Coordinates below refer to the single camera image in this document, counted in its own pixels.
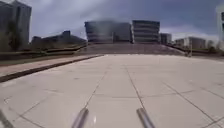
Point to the pale stone slab plaza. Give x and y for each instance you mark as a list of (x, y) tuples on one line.
[(140, 76)]

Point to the robot's own part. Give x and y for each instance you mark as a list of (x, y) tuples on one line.
[(145, 119), (80, 119)]

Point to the wide grey stairs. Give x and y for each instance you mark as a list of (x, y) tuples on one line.
[(130, 49)]

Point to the low dark wall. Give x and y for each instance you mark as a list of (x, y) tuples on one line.
[(206, 53), (33, 54)]

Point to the dark kerb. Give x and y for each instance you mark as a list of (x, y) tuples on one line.
[(33, 71)]

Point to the tree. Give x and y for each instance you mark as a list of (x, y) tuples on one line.
[(14, 38)]

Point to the small grey building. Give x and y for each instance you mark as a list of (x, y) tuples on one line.
[(165, 38)]

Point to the white building with dark windows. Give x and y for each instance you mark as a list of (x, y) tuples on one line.
[(220, 30)]

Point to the dark tall building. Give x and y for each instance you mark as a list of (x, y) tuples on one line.
[(21, 23)]

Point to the reddish-brown paved strip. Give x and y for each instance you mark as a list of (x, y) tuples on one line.
[(23, 67)]

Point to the low pale building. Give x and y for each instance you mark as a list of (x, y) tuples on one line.
[(196, 42)]

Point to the low dark building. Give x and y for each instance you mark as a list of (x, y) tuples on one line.
[(63, 40)]

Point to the glass-fronted building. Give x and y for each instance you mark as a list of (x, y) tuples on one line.
[(145, 31)]

